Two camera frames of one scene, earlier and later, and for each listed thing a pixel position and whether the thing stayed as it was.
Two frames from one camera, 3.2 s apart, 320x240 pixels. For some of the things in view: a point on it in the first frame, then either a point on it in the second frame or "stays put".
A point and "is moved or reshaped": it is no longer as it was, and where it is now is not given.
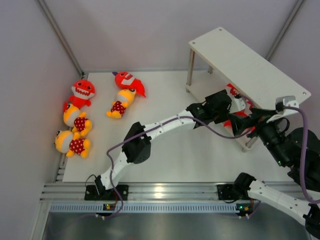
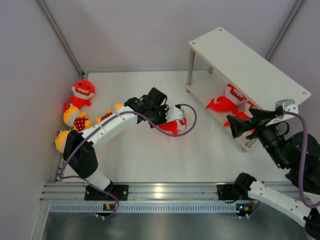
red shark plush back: (125, 80) is moved or reshaped
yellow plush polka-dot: (73, 117) stays put
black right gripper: (239, 124) stays put
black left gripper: (223, 116) to (163, 108)
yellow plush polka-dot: (125, 98) to (117, 106)
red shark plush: (83, 90) stays put
